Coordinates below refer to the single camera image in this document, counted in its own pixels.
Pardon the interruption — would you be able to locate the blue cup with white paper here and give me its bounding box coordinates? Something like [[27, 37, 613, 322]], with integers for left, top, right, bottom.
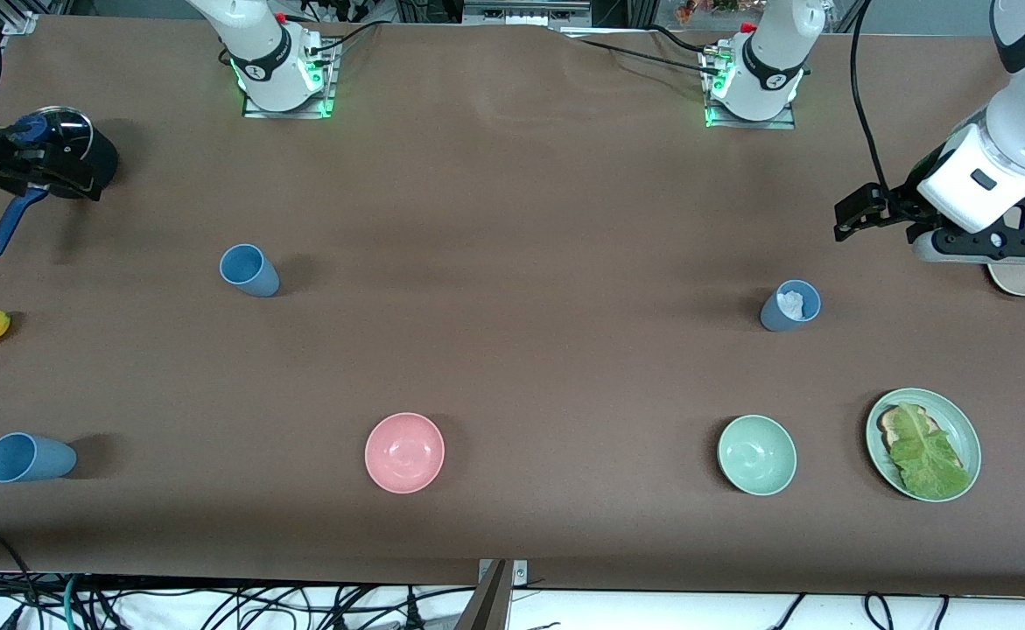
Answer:
[[759, 279, 822, 333]]

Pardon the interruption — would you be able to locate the glass lid with blue knob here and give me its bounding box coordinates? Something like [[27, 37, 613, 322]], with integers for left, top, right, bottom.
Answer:
[[2, 107, 95, 180]]

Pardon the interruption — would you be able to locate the dark blue saucepan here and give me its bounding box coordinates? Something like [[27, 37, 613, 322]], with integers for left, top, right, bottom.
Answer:
[[0, 118, 119, 259]]

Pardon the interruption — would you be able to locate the toast bread slice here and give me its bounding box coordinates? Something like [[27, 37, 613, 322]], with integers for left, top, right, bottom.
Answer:
[[877, 404, 968, 473]]

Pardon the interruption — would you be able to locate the light green plate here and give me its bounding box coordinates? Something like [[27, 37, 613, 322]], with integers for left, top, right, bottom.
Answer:
[[865, 388, 982, 503]]

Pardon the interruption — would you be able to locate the green lettuce leaf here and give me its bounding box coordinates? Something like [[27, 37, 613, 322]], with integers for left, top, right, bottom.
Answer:
[[888, 402, 972, 500]]

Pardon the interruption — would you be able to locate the light green bowl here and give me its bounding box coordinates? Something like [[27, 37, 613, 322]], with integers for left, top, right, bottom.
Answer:
[[717, 414, 798, 497]]

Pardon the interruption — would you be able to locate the brown table cover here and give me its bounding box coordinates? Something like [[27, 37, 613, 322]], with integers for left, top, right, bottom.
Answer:
[[0, 13, 1025, 598]]

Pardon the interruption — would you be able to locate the grey background box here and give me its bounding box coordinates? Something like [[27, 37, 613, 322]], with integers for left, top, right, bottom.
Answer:
[[462, 0, 592, 27]]

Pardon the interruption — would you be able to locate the pink bowl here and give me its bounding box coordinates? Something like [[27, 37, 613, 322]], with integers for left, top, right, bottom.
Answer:
[[364, 412, 446, 494]]

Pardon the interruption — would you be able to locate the grey brown pole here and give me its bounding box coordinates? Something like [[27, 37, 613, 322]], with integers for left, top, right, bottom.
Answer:
[[453, 560, 513, 630]]

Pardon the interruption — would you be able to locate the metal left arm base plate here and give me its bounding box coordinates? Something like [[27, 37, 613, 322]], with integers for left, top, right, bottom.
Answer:
[[703, 48, 797, 130]]

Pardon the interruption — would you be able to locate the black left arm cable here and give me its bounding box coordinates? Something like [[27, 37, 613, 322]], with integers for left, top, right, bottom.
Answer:
[[850, 0, 894, 198]]

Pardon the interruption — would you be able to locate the aluminium frame corner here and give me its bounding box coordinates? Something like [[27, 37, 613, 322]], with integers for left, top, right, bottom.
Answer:
[[0, 0, 40, 36]]

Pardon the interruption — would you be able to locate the black left base cable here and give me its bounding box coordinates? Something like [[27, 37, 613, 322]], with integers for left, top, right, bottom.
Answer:
[[565, 35, 716, 73], [648, 24, 716, 55]]

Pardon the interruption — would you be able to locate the black base cable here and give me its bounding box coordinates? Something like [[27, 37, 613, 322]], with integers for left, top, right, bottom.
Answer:
[[565, 35, 716, 73], [289, 7, 383, 55], [648, 24, 716, 55]]

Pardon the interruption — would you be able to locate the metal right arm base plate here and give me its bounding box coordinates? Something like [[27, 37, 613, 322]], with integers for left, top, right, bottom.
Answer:
[[242, 39, 338, 119]]

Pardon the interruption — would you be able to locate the black right base cable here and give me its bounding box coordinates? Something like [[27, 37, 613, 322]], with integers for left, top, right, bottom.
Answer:
[[289, 7, 383, 55]]

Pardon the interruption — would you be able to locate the green cable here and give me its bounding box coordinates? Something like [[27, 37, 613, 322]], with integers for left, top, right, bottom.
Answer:
[[61, 573, 84, 630]]

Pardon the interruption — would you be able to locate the metal table edge bracket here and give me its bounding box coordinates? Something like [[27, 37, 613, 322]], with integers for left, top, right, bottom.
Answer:
[[477, 560, 529, 585]]

